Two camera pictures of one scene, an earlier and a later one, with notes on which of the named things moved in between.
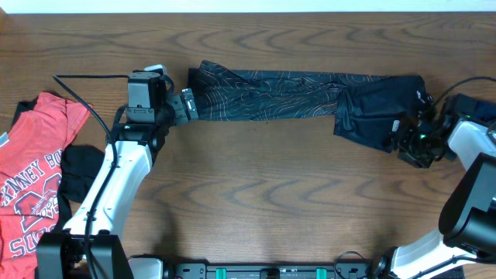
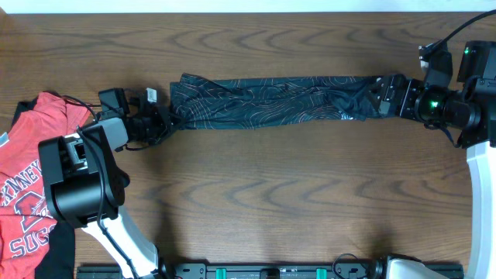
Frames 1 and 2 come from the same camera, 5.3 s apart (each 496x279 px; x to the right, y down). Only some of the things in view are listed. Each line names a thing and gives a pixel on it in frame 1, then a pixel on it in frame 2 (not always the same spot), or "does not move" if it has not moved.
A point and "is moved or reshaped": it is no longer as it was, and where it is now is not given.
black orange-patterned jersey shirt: (366, 107) is moved or reshaped
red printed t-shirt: (31, 150) does not move
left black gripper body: (173, 113) → (154, 129)
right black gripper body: (418, 149) → (412, 87)
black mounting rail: (342, 270) does not move
